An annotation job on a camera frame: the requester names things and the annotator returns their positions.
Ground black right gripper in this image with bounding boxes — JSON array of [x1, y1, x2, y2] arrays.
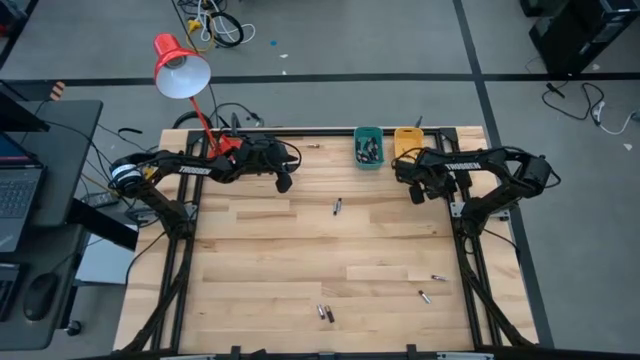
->
[[393, 152, 459, 205]]

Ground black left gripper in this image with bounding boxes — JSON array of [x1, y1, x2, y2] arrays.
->
[[227, 133, 300, 194]]

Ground yellow plastic bin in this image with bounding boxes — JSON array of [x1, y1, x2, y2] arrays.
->
[[393, 126, 426, 169]]

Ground teal plastic bin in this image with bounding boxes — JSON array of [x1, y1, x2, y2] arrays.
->
[[353, 125, 385, 171]]

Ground red desk lamp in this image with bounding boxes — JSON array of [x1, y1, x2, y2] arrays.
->
[[152, 32, 245, 161]]

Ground black power brick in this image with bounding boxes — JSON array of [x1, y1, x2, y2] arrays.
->
[[81, 191, 120, 210]]

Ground black computer tower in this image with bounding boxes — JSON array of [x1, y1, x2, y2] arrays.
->
[[574, 0, 640, 51], [528, 12, 601, 76]]

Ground black computer desk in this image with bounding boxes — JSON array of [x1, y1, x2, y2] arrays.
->
[[0, 98, 105, 351]]

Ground dark laptop computer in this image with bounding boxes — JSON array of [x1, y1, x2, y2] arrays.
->
[[0, 132, 47, 254]]

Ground black desk monitor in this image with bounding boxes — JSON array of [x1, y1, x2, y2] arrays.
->
[[0, 79, 51, 134]]

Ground black computer mouse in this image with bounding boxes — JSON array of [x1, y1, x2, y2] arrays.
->
[[22, 273, 61, 322]]

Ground black keyboard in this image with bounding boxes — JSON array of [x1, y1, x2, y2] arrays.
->
[[0, 264, 21, 322]]

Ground black aluminium rig frame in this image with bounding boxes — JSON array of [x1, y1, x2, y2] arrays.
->
[[119, 126, 539, 360]]

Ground black lamp cable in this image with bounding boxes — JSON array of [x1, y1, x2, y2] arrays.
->
[[171, 101, 266, 132]]

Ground coiled black cable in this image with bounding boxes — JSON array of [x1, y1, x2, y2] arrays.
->
[[206, 9, 246, 50]]

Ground black floor cable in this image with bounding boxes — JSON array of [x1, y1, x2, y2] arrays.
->
[[541, 81, 607, 122]]

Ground yellow plug cable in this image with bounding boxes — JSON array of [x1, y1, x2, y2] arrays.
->
[[186, 18, 217, 53]]

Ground white floor cable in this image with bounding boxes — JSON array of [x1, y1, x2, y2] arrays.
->
[[591, 101, 640, 137]]

